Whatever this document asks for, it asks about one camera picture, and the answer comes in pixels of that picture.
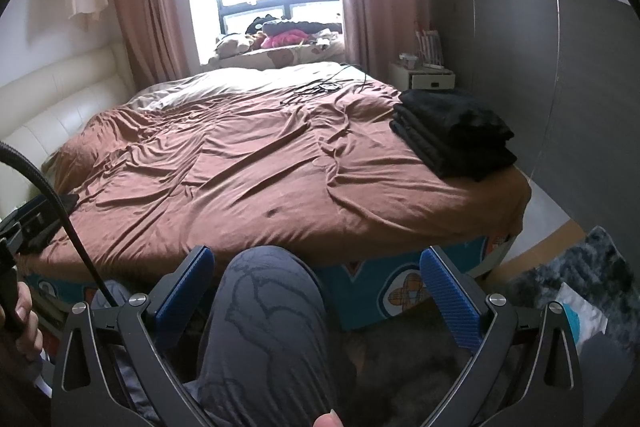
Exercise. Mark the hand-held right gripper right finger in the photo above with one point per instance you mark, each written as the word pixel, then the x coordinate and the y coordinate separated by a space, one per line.
pixel 450 297

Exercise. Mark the pink plush toy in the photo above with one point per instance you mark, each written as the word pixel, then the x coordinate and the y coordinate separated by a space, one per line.
pixel 282 40

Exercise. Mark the white nightstand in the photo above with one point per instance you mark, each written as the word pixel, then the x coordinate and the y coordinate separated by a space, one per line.
pixel 425 79

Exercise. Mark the bed with brown cover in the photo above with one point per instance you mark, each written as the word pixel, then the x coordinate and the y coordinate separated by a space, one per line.
pixel 250 167

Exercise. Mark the long dark plush toy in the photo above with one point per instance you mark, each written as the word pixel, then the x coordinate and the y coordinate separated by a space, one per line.
pixel 310 28

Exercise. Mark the black plush toy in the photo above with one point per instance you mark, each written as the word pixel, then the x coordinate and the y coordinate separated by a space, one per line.
pixel 261 24

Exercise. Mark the grey shaggy rug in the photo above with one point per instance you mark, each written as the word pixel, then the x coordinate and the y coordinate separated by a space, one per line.
pixel 590 257

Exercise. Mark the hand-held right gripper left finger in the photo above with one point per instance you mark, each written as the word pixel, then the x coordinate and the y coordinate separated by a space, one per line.
pixel 185 297

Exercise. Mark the beige plush toy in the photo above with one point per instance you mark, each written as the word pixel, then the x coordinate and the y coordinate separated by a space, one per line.
pixel 235 46

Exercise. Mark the person's left forearm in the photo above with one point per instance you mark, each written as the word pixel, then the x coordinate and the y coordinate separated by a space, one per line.
pixel 20 392

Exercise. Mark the person's right hand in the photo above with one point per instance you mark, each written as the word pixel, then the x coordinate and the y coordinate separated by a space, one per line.
pixel 328 421

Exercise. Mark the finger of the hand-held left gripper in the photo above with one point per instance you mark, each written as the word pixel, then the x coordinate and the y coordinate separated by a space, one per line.
pixel 37 207
pixel 42 237

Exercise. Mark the blue printed bed sheet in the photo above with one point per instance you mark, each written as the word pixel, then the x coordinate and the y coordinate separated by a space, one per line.
pixel 380 287

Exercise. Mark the beige quilt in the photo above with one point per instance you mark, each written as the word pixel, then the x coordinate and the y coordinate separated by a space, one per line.
pixel 225 82

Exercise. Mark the person's knee grey trousers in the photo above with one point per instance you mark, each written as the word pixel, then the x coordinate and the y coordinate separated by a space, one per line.
pixel 270 332

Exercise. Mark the white teal packet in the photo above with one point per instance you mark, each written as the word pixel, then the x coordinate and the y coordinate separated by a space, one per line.
pixel 577 312

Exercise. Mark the cream padded headboard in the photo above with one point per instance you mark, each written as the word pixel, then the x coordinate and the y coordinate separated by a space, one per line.
pixel 60 107

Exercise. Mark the plush toys on windowsill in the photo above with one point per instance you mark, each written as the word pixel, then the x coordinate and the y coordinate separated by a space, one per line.
pixel 280 56

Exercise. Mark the person's left hand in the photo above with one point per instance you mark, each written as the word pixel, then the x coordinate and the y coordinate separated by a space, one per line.
pixel 27 327

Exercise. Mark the folded black pants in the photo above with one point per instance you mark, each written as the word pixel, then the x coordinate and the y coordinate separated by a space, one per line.
pixel 465 162

